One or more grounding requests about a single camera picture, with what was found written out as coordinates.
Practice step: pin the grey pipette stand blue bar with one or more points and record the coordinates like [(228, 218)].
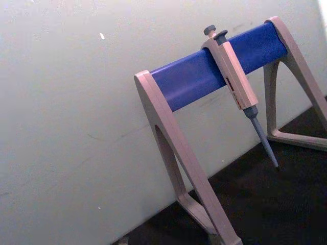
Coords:
[(189, 79)]

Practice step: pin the grey pipette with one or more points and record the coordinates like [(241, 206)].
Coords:
[(236, 76)]

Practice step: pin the black table cloth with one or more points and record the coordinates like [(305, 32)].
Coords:
[(268, 204)]

